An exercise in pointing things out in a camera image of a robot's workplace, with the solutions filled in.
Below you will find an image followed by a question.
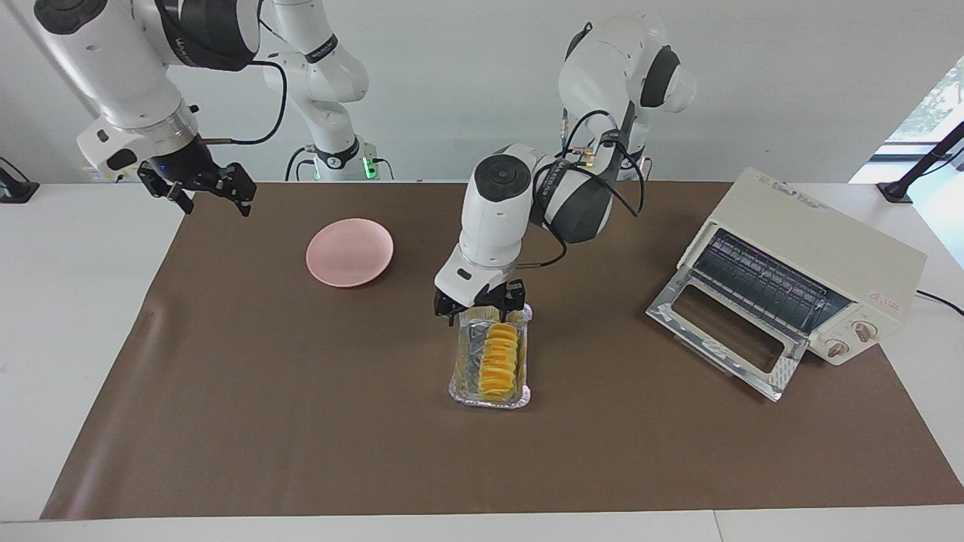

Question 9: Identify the aluminium foil tray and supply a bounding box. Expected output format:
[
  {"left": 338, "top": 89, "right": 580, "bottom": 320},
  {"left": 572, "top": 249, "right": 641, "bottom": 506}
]
[{"left": 449, "top": 303, "right": 532, "bottom": 410}]

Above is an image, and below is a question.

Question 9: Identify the yellow sliced bread loaf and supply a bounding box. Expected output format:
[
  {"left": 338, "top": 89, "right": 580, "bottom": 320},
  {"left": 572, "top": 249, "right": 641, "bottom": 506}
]
[{"left": 479, "top": 322, "right": 520, "bottom": 400}]

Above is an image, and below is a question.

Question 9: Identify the silver glass oven door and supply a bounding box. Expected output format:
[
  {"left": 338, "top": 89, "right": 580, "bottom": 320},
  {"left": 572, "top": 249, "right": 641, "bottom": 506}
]
[{"left": 645, "top": 267, "right": 808, "bottom": 402}]

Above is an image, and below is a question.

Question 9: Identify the cream toaster oven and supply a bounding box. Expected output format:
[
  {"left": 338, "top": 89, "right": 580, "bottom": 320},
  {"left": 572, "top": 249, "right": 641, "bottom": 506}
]
[{"left": 676, "top": 167, "right": 928, "bottom": 367}]

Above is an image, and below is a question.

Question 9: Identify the pink round plate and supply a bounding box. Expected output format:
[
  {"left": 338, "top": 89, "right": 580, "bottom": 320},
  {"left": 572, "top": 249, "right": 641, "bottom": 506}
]
[{"left": 306, "top": 218, "right": 395, "bottom": 288}]

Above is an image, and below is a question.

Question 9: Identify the brown table mat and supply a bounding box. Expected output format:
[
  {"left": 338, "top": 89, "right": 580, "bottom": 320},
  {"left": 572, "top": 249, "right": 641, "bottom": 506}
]
[{"left": 40, "top": 181, "right": 964, "bottom": 520}]

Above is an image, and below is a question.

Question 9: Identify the black desk clamp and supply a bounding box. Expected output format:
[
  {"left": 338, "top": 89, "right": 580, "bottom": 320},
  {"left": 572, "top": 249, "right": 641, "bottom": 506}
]
[{"left": 0, "top": 157, "right": 40, "bottom": 204}]

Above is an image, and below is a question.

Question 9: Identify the window with green outdoors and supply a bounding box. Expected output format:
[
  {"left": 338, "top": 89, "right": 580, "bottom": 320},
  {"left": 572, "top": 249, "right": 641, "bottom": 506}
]
[{"left": 885, "top": 56, "right": 964, "bottom": 163}]

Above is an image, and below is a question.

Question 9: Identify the black base cable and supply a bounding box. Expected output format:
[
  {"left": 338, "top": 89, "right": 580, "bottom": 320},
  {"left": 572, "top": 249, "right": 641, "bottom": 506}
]
[{"left": 285, "top": 143, "right": 317, "bottom": 181}]

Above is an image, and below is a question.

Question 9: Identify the white wall socket box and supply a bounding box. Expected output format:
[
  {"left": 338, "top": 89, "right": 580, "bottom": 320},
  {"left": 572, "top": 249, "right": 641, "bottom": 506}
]
[{"left": 81, "top": 167, "right": 144, "bottom": 184}]

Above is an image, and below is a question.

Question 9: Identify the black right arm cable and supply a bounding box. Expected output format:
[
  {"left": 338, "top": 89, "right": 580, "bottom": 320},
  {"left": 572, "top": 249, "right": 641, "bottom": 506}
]
[{"left": 203, "top": 60, "right": 288, "bottom": 145}]

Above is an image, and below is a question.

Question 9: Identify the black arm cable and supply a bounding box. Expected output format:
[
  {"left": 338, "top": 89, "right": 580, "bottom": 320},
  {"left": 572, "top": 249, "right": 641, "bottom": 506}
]
[
  {"left": 203, "top": 60, "right": 288, "bottom": 145},
  {"left": 520, "top": 109, "right": 647, "bottom": 270}
]

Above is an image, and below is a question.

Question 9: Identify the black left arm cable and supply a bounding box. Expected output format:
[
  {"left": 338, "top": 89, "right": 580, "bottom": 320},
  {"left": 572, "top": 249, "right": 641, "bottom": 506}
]
[{"left": 520, "top": 109, "right": 647, "bottom": 270}]

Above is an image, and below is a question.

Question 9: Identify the black oven power cable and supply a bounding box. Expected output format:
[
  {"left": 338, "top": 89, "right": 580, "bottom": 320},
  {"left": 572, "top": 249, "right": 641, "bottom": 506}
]
[{"left": 916, "top": 290, "right": 964, "bottom": 315}]

